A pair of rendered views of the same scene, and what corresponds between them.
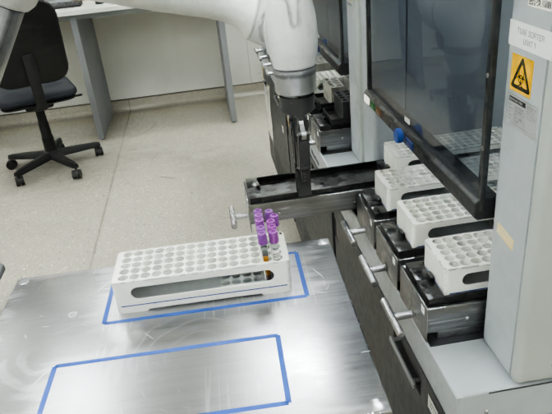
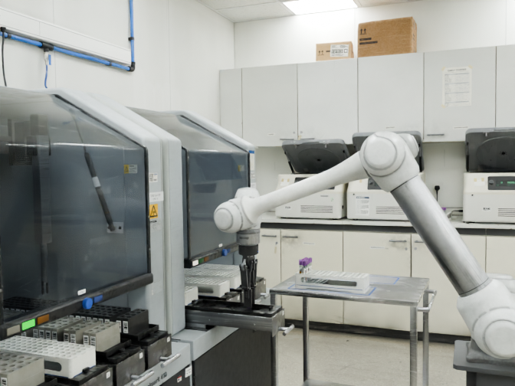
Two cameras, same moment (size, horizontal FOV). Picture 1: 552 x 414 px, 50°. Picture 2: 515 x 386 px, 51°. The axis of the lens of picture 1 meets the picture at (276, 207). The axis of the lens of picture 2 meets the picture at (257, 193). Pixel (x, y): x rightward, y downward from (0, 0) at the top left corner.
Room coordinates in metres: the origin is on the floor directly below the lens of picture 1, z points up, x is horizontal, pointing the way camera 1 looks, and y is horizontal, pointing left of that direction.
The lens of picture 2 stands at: (2.99, 0.87, 1.34)
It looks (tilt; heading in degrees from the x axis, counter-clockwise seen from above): 3 degrees down; 207
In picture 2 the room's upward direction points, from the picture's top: 1 degrees counter-clockwise
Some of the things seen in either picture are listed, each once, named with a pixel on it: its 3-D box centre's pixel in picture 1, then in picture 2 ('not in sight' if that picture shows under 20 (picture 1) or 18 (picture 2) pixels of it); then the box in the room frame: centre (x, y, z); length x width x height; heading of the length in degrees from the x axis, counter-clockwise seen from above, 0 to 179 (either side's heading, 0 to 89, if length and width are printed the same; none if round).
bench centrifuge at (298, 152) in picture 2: not in sight; (317, 178); (-1.28, -0.73, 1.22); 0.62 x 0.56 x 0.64; 3
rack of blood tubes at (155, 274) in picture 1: (203, 271); (332, 280); (0.87, 0.14, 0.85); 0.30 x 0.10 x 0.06; 93
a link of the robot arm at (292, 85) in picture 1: (295, 80); (248, 237); (1.23, -0.07, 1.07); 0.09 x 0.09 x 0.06
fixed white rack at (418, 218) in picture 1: (477, 215); (209, 279); (1.00, -0.39, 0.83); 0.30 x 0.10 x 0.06; 95
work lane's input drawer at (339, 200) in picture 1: (377, 183); (200, 312); (1.29, -0.25, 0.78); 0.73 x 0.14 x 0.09; 95
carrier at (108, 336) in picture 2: (330, 91); (105, 338); (1.84, -0.21, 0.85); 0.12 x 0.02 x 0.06; 6
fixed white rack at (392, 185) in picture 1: (447, 183); (192, 287); (1.15, -0.38, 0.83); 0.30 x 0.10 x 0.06; 95
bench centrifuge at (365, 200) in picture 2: not in sight; (387, 175); (-1.33, -0.14, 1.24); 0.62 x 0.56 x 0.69; 6
